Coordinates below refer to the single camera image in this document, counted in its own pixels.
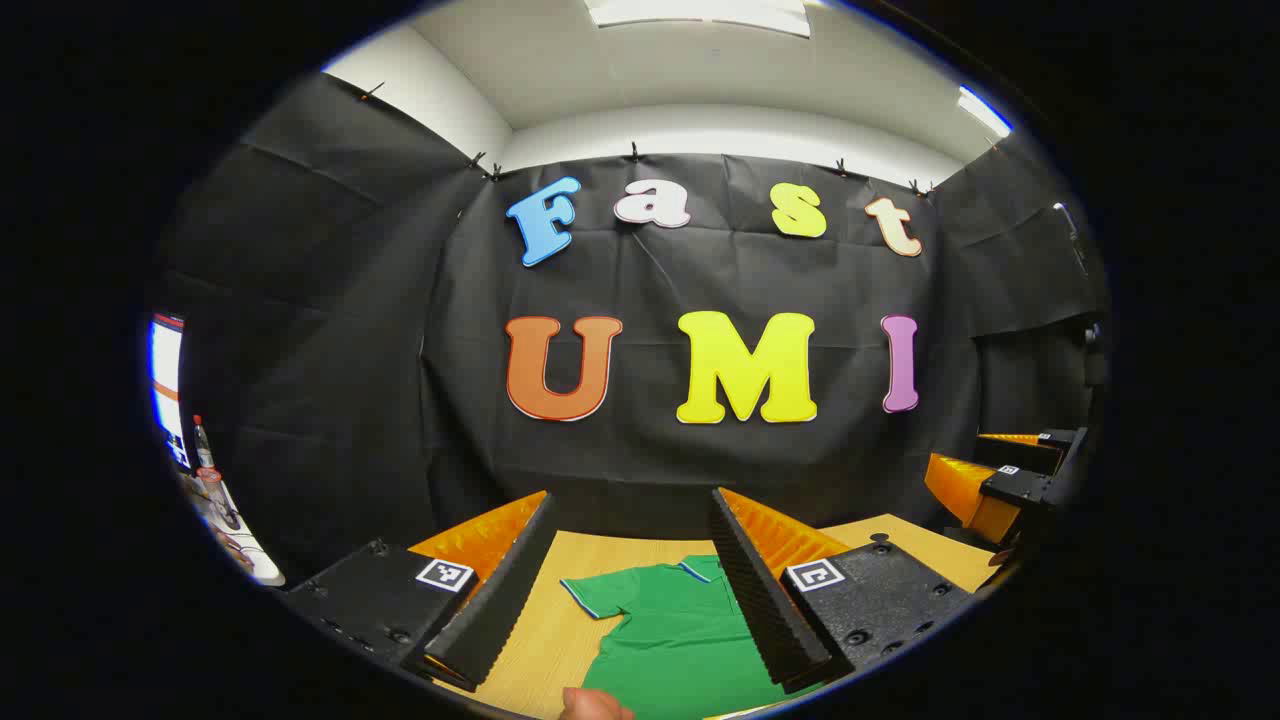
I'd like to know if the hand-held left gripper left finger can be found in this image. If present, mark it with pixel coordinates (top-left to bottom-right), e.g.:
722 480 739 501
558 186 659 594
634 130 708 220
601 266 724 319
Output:
283 490 559 693

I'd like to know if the white side table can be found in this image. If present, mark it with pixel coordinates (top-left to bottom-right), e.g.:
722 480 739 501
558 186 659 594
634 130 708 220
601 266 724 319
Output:
180 468 287 587

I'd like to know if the ceiling light panel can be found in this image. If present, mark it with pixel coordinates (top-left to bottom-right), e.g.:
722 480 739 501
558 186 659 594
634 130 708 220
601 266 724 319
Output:
585 0 811 39
955 85 1014 138

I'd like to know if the green T-shirt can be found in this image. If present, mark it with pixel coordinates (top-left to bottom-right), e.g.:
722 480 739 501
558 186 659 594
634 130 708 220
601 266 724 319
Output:
560 555 826 720

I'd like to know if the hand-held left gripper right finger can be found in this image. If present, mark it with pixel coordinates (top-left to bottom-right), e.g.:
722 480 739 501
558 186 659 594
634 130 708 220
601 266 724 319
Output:
708 487 976 696

